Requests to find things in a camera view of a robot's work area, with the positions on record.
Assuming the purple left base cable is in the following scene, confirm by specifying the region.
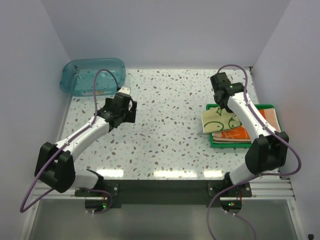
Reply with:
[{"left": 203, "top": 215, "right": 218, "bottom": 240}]
[{"left": 84, "top": 189, "right": 115, "bottom": 215}]

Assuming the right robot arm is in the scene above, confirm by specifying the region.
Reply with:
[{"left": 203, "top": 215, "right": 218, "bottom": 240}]
[{"left": 210, "top": 72, "right": 289, "bottom": 197}]

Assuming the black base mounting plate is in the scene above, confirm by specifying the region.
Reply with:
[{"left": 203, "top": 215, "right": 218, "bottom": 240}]
[{"left": 74, "top": 179, "right": 253, "bottom": 210}]

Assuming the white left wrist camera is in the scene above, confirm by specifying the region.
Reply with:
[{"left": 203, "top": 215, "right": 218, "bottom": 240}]
[{"left": 117, "top": 87, "right": 131, "bottom": 95}]

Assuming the teal plastic laundry basket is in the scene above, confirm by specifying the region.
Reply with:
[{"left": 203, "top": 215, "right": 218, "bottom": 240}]
[{"left": 59, "top": 58, "right": 126, "bottom": 97}]

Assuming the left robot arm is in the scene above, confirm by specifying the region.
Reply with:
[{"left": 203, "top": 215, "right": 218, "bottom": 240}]
[{"left": 34, "top": 87, "right": 137, "bottom": 197}]

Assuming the green plastic tray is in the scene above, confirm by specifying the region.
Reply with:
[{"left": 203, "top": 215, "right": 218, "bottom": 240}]
[{"left": 205, "top": 103, "right": 283, "bottom": 149}]

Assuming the orange white towel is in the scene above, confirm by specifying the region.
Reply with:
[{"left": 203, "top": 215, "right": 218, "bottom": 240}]
[{"left": 211, "top": 104, "right": 281, "bottom": 144}]

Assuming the green cream patterned towel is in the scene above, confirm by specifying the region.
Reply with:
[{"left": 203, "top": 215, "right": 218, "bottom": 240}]
[{"left": 201, "top": 107, "right": 242, "bottom": 134}]

